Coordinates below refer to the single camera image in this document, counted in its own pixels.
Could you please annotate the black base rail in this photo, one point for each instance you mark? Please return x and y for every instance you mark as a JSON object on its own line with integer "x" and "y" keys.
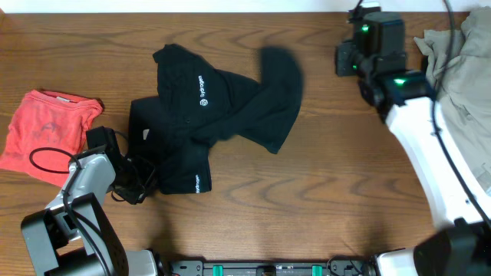
{"x": 339, "y": 266}

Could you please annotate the folded red t-shirt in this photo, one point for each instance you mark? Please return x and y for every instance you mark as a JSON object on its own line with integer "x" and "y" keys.
{"x": 48, "y": 119}

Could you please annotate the beige khaki garment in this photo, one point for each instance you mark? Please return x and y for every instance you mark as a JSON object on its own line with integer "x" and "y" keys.
{"x": 465, "y": 95}

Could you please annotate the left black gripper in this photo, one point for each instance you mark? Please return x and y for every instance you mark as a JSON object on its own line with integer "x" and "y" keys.
{"x": 125, "y": 169}

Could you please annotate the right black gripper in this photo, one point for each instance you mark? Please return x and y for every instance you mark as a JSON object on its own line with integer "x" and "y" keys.
{"x": 343, "y": 58}

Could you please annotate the black polo shirt white logo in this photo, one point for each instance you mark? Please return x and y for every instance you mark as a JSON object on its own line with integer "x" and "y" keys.
{"x": 198, "y": 105}

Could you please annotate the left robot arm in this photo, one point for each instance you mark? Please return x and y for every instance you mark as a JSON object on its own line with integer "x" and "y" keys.
{"x": 72, "y": 235}

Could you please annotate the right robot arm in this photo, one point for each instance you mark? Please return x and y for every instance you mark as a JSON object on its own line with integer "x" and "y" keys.
{"x": 407, "y": 104}

